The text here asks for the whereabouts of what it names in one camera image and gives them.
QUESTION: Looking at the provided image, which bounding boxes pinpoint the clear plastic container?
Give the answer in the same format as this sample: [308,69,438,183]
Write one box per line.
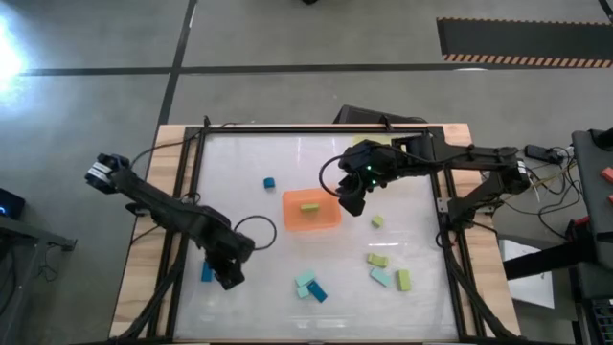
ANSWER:
[187,248,241,317]

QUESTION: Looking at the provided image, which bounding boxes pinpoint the teal rectangular block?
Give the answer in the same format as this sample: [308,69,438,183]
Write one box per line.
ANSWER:
[294,269,317,288]
[369,266,393,288]

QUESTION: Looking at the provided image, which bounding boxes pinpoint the white table sheet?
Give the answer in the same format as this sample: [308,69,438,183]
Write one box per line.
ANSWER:
[172,132,460,342]

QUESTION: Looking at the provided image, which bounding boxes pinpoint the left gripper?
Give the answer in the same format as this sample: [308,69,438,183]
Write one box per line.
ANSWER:
[204,227,256,291]

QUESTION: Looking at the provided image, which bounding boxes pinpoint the blue crate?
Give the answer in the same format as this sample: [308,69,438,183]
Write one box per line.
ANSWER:
[590,297,613,345]

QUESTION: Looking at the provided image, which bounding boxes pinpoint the grey cart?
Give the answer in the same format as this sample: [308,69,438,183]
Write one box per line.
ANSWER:
[571,127,613,269]

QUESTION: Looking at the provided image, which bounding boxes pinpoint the black device with blue light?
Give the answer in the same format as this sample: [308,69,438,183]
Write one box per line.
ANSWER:
[0,187,27,221]

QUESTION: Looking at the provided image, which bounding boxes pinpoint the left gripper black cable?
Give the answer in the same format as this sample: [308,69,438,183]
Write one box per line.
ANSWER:
[233,215,278,252]

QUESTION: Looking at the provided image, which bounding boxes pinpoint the tangled black cables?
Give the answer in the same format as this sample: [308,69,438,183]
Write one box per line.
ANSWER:
[502,146,580,241]

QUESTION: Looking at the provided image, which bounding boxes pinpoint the black hazard striped floor mat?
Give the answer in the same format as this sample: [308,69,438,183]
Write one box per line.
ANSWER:
[436,16,613,69]

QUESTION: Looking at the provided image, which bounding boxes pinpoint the orange plastic container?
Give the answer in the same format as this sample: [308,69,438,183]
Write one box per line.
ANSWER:
[282,187,343,233]

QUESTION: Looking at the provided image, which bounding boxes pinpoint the yellow plastic container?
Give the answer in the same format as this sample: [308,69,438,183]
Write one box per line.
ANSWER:
[352,134,401,149]

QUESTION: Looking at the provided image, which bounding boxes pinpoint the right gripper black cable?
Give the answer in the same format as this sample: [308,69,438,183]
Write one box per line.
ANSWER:
[319,154,349,198]

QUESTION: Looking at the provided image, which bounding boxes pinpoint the grey metal stand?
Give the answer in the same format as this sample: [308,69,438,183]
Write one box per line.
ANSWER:
[0,215,78,345]

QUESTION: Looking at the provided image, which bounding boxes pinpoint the red clamp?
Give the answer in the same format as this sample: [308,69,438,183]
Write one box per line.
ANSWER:
[566,215,591,242]

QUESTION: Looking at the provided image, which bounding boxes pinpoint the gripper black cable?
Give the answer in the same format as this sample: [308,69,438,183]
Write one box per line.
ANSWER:
[319,154,349,198]
[233,215,278,252]

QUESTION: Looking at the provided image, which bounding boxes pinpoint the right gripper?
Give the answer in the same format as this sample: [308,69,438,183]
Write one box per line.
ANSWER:
[336,141,401,218]

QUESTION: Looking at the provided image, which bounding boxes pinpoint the dark blue rectangular block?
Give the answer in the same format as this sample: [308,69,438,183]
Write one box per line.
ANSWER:
[306,280,329,304]

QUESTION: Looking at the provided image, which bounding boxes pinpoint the black stand leg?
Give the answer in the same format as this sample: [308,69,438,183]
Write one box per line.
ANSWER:
[502,241,598,281]

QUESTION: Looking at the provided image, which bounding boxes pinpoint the left arm base cable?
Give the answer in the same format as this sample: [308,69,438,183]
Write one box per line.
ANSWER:
[127,114,240,169]

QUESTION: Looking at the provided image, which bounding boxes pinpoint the black aluminium table frame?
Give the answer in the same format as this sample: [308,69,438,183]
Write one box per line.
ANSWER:
[109,123,523,345]

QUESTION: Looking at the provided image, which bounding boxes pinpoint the black power adapter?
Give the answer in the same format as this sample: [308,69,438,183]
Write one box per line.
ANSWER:
[524,144,564,163]

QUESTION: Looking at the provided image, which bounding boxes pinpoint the white paper sheet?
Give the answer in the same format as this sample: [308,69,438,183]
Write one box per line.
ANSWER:
[498,238,556,310]

